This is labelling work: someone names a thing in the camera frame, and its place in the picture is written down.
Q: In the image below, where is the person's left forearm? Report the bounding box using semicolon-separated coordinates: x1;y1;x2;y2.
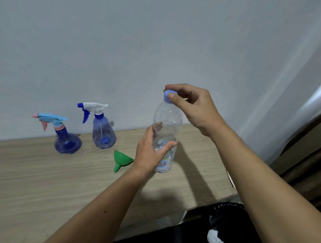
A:
42;161;148;243

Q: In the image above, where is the clear plastic water bottle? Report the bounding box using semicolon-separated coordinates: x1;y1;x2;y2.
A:
150;98;184;174

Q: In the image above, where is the blue spray bottle body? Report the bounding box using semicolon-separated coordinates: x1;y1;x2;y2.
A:
92;114;118;150

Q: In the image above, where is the round blue spray bottle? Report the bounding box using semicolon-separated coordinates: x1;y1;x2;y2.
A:
54;126;83;155

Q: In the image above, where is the person's right forearm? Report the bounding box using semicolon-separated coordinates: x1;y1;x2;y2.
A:
204;123;321;243

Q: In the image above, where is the person's right hand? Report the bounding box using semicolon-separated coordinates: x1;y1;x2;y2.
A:
162;82;229;138

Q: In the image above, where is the black trash bin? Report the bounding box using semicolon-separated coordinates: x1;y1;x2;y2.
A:
181;200;265;243

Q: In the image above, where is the brown curtain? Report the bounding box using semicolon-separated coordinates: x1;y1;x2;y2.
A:
268;106;321;215

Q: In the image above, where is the green plastic funnel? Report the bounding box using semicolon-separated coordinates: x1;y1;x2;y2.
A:
113;150;135;174

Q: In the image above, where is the white blue trigger sprayer head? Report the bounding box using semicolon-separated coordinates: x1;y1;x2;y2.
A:
76;102;109;125

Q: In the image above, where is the pink and light blue spray head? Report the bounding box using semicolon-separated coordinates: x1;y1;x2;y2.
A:
32;112;68;133

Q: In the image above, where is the person's left hand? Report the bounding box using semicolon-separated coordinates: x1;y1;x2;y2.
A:
132;121;179;177

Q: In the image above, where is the light blue bottle cap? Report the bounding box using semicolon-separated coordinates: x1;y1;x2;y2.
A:
163;90;178;104

